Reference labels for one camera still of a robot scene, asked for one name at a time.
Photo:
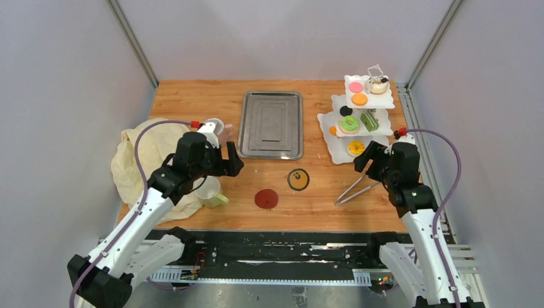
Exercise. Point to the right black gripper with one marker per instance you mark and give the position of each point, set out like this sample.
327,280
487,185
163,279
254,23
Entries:
374,151

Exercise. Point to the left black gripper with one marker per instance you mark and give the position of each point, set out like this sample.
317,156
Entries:
229,167

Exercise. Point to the green handled white mug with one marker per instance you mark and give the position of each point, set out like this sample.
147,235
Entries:
209,192

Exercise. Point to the yellow flower tart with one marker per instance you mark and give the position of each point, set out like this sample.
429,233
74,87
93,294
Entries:
355,148

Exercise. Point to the green layered cake roll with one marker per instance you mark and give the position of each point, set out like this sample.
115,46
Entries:
369,121

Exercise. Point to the steel baking tray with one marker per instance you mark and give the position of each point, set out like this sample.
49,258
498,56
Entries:
271,125

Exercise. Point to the white three-tier dessert stand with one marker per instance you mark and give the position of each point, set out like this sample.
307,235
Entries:
378,104

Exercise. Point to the green frosted donut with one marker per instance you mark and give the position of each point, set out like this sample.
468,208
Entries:
349,124

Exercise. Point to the metal serving tongs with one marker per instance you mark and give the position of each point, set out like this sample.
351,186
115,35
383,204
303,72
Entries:
350,193

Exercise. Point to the black sandwich cookie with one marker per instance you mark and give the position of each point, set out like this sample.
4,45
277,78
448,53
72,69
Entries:
345,111

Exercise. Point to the orange biscuit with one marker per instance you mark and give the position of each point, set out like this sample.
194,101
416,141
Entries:
359,99

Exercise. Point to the white chocolate donut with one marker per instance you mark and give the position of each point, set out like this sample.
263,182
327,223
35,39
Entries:
378,85

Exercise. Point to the pink macaron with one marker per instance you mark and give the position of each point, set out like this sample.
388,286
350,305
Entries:
356,87

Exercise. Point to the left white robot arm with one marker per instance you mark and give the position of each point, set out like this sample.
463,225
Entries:
108,274

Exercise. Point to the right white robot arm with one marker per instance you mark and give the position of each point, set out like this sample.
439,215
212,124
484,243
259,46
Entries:
431,279

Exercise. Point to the red apple coaster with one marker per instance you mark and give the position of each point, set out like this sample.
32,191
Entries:
266,199

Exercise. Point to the yellow face coaster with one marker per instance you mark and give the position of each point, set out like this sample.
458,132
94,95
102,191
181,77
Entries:
298,179

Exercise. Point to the cream cloth bag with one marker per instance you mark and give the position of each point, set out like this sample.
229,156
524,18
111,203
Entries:
145,149

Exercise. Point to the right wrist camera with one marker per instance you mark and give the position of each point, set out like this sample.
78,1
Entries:
402,136

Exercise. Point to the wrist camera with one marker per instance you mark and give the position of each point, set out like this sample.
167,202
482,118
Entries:
402,136
207,129

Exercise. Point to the pink handled white mug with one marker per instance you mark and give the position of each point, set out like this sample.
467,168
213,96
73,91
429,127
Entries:
221,130

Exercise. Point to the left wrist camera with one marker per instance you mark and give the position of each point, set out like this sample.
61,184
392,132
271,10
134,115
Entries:
207,129

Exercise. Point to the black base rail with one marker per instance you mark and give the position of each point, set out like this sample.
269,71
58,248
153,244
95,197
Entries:
278,258

